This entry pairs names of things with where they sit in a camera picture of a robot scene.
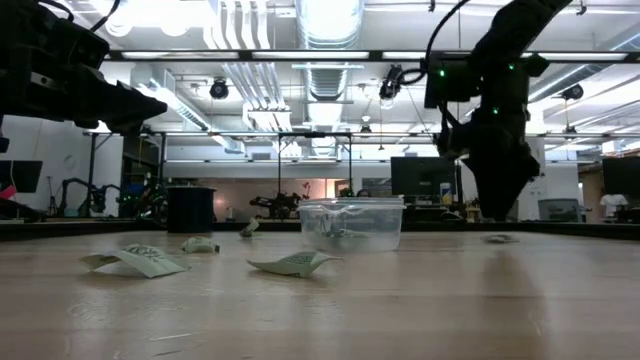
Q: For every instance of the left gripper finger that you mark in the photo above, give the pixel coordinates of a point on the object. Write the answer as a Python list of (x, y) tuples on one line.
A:
[(120, 125), (130, 102)]

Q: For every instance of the black computer monitor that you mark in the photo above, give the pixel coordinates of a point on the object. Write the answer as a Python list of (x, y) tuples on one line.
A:
[(422, 177), (622, 175), (22, 175)]

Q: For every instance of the green white packet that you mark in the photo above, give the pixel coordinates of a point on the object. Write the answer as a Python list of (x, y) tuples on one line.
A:
[(500, 239), (295, 264), (352, 234), (150, 260), (249, 228), (200, 245), (327, 227)]

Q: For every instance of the person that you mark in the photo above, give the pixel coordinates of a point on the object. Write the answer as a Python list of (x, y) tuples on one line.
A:
[(614, 202)]

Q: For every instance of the round black ceiling spotlight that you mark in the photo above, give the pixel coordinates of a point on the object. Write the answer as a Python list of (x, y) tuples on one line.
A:
[(572, 91), (218, 89)]

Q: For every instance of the grey storage bin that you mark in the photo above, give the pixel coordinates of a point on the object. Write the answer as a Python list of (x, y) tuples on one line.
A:
[(559, 210)]

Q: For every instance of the yellow blue canister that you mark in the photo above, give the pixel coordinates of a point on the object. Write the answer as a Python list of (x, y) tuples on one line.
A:
[(446, 192)]

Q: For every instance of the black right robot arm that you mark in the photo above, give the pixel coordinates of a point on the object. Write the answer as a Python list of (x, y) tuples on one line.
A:
[(520, 25)]

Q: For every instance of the blue storage crate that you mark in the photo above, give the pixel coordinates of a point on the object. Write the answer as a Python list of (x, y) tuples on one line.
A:
[(135, 192)]

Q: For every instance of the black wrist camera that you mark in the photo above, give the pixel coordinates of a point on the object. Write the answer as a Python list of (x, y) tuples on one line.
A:
[(75, 47), (450, 85)]

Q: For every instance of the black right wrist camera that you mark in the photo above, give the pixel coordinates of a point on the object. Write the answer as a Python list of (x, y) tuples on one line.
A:
[(450, 85)]

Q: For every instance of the black metal mug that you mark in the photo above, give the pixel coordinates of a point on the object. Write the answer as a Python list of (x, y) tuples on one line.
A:
[(191, 210)]

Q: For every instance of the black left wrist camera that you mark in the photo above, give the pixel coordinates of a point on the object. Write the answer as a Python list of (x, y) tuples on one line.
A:
[(75, 47)]

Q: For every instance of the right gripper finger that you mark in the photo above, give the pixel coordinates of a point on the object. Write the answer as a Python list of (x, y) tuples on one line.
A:
[(497, 192)]

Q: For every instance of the clear oval plastic bin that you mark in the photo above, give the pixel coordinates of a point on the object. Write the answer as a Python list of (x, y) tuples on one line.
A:
[(352, 210)]

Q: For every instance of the black overhead rig camera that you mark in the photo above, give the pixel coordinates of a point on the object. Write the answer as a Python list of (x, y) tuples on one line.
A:
[(392, 82)]

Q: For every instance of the black background robot arm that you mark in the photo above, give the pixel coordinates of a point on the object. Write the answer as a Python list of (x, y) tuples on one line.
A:
[(82, 195), (277, 204)]

